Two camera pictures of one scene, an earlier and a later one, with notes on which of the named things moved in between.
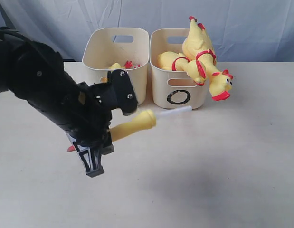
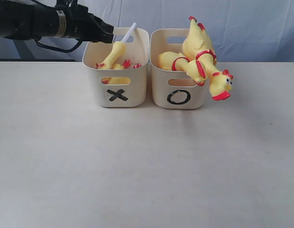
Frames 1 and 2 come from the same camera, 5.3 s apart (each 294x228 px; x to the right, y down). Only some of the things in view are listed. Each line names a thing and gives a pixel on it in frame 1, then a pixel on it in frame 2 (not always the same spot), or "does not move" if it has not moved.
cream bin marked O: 174,90 does not move
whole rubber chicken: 197,45 does not move
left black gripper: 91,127 → 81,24
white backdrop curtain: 239,31 does not move
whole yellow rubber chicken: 177,61 does not move
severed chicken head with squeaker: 145,121 → 118,49
